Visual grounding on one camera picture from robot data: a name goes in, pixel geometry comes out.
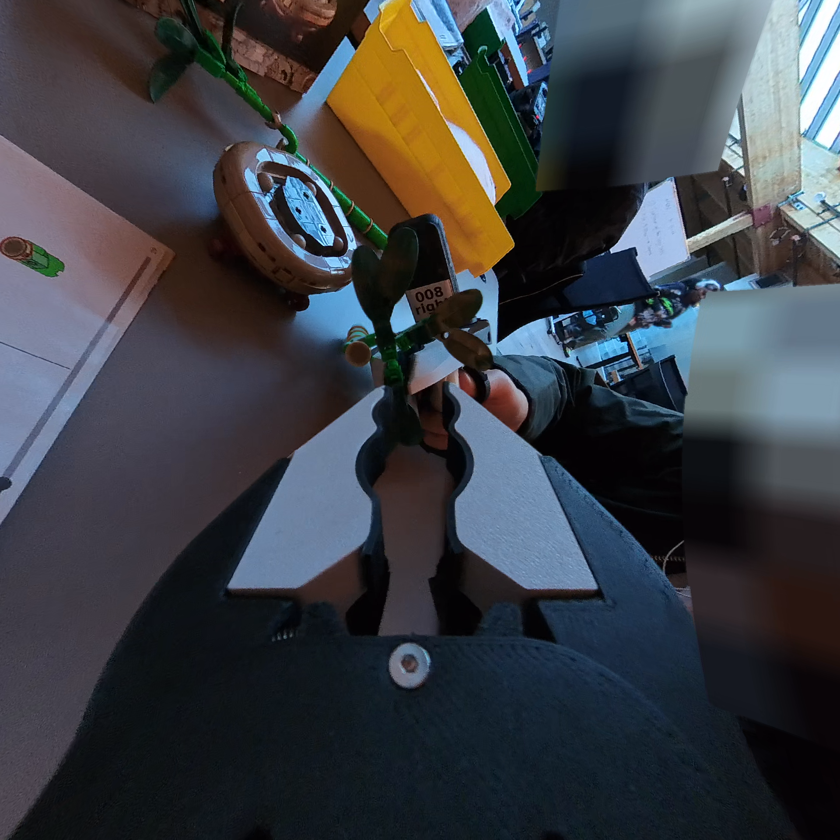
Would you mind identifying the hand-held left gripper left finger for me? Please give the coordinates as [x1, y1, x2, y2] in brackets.
[226, 386, 388, 634]

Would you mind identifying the white instruction booklet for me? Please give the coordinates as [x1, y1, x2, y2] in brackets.
[0, 134, 176, 526]

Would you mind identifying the green brick bamboo stalk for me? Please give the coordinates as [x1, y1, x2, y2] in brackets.
[147, 0, 389, 252]

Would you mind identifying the person's right forearm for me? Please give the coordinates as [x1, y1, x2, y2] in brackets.
[492, 354, 686, 559]

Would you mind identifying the white board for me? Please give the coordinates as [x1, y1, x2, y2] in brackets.
[610, 178, 691, 280]

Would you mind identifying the black toy set box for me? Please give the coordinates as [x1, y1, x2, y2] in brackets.
[121, 0, 371, 94]

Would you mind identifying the green twig with oval leaves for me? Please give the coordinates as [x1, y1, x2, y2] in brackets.
[344, 226, 494, 460]

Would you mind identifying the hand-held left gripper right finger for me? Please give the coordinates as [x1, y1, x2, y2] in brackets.
[430, 382, 599, 634]

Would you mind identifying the person's right hand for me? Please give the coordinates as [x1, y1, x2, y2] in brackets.
[459, 367, 531, 435]

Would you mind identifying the grey desk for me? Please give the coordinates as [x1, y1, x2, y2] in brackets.
[0, 0, 506, 840]

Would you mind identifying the green plastic bin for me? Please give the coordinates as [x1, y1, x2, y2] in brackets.
[457, 8, 546, 221]

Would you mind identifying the yellow plastic bin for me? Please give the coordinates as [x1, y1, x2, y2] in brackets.
[326, 0, 515, 275]

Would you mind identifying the tan brick-built pot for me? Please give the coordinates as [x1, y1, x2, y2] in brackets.
[210, 141, 363, 312]

